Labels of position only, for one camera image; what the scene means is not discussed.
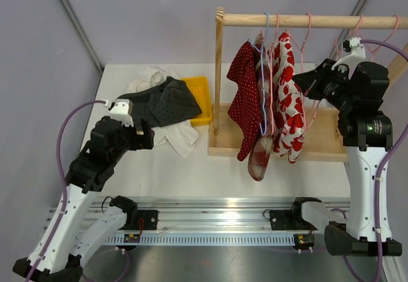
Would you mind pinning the pink wire hanger grey skirt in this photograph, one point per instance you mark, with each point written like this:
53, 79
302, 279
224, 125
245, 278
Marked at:
338, 50

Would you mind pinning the dark grey dotted skirt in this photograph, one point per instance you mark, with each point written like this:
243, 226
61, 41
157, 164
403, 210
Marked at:
165, 104

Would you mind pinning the yellow plastic tray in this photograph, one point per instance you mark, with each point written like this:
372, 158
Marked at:
200, 89

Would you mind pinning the dark red polka dot skirt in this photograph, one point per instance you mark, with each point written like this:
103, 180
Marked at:
244, 109

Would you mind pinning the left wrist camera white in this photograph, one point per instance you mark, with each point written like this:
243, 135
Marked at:
120, 110

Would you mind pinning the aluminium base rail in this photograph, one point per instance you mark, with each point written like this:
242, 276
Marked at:
213, 215

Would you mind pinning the red plaid skirt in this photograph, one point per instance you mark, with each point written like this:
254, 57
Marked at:
260, 154

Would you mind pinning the small circuit board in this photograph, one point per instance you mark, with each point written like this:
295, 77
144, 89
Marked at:
131, 238

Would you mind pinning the wooden clothes rack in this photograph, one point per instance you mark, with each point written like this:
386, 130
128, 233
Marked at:
323, 143

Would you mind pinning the white pleated skirt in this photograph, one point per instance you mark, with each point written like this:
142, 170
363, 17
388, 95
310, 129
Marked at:
181, 136

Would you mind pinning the white slotted cable duct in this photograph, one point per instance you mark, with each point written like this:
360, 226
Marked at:
223, 239

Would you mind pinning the pink wire hanger floral skirt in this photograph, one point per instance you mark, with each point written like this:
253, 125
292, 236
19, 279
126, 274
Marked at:
301, 49

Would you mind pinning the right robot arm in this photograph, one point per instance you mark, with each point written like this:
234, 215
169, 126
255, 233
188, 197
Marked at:
367, 135

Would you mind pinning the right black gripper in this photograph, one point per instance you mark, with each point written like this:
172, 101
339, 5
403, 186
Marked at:
313, 80

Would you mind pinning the blue wire hanger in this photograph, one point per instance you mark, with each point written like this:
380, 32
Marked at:
261, 50

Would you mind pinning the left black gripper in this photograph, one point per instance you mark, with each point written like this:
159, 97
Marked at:
141, 141

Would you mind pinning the pink wire hanger plaid skirt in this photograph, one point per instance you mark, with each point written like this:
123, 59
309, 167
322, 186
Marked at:
271, 55

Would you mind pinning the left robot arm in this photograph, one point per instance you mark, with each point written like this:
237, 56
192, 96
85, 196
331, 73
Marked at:
63, 251

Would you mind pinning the white red floral skirt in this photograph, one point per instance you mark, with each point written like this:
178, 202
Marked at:
288, 109

